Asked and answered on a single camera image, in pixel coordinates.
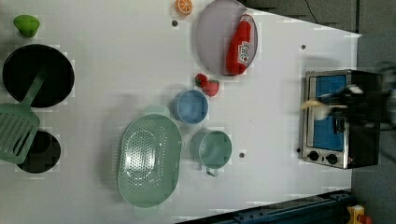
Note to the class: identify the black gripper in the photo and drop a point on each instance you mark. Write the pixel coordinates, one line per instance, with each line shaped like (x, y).
(356, 105)

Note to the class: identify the yellow peeled banana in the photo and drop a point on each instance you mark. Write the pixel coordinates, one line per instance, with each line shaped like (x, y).
(320, 110)

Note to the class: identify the black toaster oven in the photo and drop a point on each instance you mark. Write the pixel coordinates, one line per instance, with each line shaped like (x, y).
(336, 142)

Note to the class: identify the red ketchup bottle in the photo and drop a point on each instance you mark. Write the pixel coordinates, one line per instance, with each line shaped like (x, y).
(237, 57)

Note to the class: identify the light red strawberry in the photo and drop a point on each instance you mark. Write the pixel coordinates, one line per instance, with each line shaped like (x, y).
(211, 88)

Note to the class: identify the dark red strawberry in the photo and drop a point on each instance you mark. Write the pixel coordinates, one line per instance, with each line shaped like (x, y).
(200, 80)

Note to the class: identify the grey round plate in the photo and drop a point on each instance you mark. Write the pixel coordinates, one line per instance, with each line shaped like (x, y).
(214, 32)

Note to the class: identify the blue bowl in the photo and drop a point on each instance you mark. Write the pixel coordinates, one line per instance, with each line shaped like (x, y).
(190, 107)

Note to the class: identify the orange slice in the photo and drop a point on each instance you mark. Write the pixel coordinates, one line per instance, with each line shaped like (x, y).
(184, 7)

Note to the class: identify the green oval colander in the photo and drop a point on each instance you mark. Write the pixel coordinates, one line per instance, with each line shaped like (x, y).
(150, 150)

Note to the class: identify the black cylinder pot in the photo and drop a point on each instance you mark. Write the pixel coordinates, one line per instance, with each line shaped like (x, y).
(44, 153)

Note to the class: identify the black frying pan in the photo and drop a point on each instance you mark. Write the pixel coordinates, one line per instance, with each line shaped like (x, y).
(22, 65)

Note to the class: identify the green pear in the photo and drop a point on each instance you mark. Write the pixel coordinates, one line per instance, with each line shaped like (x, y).
(27, 25)

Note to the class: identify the green slotted spatula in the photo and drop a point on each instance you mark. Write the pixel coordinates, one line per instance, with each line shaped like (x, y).
(19, 125)

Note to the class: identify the blue metal frame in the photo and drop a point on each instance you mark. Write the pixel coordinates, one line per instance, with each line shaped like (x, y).
(326, 208)

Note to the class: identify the green cup with handle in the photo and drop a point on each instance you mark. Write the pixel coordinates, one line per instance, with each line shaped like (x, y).
(212, 149)

